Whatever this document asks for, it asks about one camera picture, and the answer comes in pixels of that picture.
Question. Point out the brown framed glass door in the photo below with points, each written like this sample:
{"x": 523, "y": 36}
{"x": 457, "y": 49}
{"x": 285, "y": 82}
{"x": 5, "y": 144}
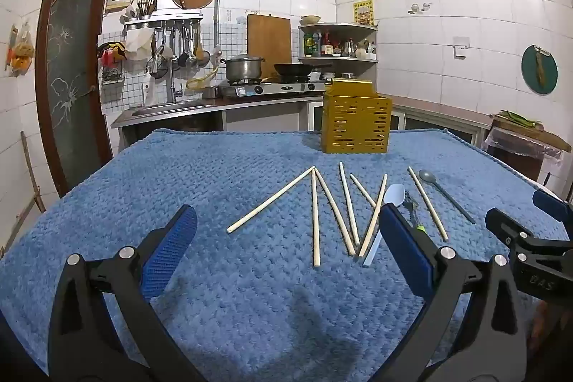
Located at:
{"x": 71, "y": 95}

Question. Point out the metal pot with lid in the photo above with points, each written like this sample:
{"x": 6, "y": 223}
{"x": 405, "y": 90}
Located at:
{"x": 241, "y": 68}

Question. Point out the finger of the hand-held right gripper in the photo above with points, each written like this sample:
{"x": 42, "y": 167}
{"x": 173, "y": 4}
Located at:
{"x": 553, "y": 203}
{"x": 506, "y": 223}

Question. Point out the green vegetables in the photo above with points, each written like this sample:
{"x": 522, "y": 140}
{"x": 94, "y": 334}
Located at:
{"x": 519, "y": 119}

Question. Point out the person's right forearm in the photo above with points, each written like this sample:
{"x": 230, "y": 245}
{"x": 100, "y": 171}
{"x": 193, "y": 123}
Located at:
{"x": 548, "y": 332}

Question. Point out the bowl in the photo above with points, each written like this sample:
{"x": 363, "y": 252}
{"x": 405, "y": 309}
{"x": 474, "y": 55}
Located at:
{"x": 310, "y": 19}

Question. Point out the yellow and red gloves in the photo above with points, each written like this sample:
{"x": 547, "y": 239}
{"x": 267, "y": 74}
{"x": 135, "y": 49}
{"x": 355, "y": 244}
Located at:
{"x": 112, "y": 51}

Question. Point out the white dispenser bottle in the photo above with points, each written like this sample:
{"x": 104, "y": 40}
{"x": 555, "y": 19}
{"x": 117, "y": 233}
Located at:
{"x": 147, "y": 93}

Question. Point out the green round board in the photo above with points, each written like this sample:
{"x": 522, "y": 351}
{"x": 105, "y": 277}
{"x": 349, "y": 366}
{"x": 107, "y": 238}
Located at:
{"x": 530, "y": 73}

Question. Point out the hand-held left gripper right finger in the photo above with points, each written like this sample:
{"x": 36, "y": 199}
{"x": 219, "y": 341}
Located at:
{"x": 405, "y": 247}

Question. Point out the hanging kitchen utensils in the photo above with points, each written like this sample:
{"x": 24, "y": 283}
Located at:
{"x": 186, "y": 51}

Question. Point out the wooden stick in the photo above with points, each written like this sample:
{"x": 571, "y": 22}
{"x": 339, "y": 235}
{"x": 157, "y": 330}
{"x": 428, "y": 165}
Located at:
{"x": 31, "y": 171}

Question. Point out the silver utensil rack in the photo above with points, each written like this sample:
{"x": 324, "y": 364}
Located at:
{"x": 165, "y": 19}

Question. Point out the black wok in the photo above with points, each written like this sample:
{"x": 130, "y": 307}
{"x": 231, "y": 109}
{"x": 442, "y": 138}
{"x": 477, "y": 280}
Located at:
{"x": 293, "y": 69}

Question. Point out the hanging mesh bags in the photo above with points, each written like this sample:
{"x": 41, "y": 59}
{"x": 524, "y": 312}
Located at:
{"x": 20, "y": 51}

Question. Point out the yellow wall poster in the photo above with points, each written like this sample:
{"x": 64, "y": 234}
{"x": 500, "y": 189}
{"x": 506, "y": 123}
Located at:
{"x": 363, "y": 11}

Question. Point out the metal faucet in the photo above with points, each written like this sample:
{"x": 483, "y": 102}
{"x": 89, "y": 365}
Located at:
{"x": 170, "y": 86}

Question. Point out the corner shelf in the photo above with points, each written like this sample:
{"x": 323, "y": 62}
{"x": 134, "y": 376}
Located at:
{"x": 340, "y": 26}

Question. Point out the yellow perforated utensil holder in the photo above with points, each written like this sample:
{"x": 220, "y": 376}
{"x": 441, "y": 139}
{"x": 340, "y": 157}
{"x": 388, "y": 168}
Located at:
{"x": 353, "y": 122}

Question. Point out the stainless steel sink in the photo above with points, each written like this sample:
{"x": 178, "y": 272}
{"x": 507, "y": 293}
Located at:
{"x": 170, "y": 108}

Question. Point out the rectangular wooden cutting board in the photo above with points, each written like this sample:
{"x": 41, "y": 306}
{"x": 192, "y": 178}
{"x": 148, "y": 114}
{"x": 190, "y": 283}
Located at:
{"x": 268, "y": 37}

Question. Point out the wooden chopstick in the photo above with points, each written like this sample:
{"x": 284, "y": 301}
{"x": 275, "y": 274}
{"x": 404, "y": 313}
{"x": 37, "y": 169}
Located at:
{"x": 375, "y": 214}
{"x": 362, "y": 190}
{"x": 315, "y": 221}
{"x": 333, "y": 209}
{"x": 271, "y": 199}
{"x": 348, "y": 198}
{"x": 427, "y": 203}

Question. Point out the row of condiment bottles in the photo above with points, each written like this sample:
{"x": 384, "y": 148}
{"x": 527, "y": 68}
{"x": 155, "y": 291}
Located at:
{"x": 327, "y": 45}

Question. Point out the grey plastic spoon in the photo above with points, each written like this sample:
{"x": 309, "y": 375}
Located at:
{"x": 425, "y": 175}

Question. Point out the white hanging cloth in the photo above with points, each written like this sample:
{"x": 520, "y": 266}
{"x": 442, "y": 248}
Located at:
{"x": 138, "y": 44}

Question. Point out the side table with plastic cover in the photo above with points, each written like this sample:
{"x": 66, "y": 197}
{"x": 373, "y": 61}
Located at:
{"x": 515, "y": 145}

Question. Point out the wall device with red display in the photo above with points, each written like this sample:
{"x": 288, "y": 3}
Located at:
{"x": 118, "y": 0}

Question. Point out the gas stove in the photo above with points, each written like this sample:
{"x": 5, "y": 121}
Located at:
{"x": 268, "y": 89}

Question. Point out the white wall hook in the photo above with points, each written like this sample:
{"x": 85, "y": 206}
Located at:
{"x": 415, "y": 8}

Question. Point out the blue knitted blanket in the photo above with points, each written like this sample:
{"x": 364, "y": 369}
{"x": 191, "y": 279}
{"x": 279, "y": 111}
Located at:
{"x": 224, "y": 185}

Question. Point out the kitchen counter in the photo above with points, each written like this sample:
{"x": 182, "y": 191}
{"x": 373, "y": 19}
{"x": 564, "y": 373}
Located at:
{"x": 250, "y": 118}

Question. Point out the light blue plastic spoon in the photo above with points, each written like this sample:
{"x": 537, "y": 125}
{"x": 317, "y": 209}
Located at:
{"x": 396, "y": 196}

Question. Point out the metal cup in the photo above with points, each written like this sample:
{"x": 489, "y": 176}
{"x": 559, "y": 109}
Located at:
{"x": 209, "y": 92}

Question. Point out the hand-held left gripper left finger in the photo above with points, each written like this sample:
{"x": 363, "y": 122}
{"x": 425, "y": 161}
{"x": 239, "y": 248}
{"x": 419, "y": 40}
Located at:
{"x": 170, "y": 247}

